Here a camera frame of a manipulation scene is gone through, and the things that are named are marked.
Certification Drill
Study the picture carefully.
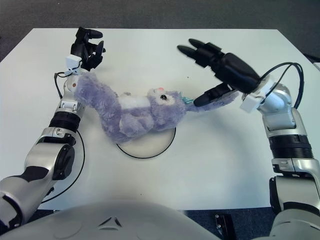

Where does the purple plush bunny doll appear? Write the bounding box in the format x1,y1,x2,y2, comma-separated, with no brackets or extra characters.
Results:
73,73,238,144

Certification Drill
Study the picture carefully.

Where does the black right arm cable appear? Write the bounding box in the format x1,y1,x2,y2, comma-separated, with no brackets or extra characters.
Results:
259,62,305,110

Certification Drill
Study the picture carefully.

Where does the white plate black rim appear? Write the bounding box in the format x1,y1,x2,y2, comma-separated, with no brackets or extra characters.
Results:
116,126,176,159

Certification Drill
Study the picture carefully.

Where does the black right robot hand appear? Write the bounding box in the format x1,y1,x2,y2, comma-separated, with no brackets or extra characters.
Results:
176,38,260,107

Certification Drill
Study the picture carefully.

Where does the black metal bracket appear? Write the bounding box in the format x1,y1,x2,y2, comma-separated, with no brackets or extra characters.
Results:
214,213,236,240

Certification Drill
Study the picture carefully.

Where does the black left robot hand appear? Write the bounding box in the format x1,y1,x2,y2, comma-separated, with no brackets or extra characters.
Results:
70,26,106,71

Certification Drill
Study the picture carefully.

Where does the grey robot torso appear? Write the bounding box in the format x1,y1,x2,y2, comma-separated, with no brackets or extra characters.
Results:
2,201,221,240

